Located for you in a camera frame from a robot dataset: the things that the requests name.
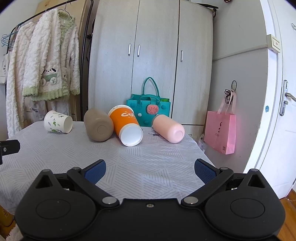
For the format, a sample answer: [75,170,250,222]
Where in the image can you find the orange paper cup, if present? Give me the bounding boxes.
[108,105,144,147]

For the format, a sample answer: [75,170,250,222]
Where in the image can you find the brown tumbler cup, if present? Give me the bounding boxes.
[84,108,114,142]

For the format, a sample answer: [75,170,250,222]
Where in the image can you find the white green-print paper cup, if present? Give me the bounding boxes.
[44,110,73,133]

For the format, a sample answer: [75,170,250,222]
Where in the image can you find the pink tumbler cup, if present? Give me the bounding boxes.
[152,114,185,144]

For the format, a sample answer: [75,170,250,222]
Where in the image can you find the white fluffy robe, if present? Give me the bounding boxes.
[6,22,36,138]

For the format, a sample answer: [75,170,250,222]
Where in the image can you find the pink paper shopping bag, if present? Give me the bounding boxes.
[204,90,236,155]

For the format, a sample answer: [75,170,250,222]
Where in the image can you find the white patterned tablecloth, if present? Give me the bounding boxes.
[1,122,208,213]

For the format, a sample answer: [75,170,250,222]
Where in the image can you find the white green-trim fluffy jacket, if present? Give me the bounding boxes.
[23,9,80,101]

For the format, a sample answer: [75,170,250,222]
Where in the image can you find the teal felt handbag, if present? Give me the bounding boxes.
[126,77,171,127]

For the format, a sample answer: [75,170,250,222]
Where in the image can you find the grey three-door wardrobe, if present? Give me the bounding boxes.
[88,1,214,139]

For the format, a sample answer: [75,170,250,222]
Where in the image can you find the white door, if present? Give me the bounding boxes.
[242,0,296,200]

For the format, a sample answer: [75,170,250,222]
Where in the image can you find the blue wire hangers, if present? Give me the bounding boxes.
[1,32,18,53]

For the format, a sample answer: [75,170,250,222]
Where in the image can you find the silver door handle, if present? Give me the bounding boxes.
[280,80,296,116]

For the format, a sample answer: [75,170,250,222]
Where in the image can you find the beige wall switch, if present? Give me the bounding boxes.
[266,34,281,54]

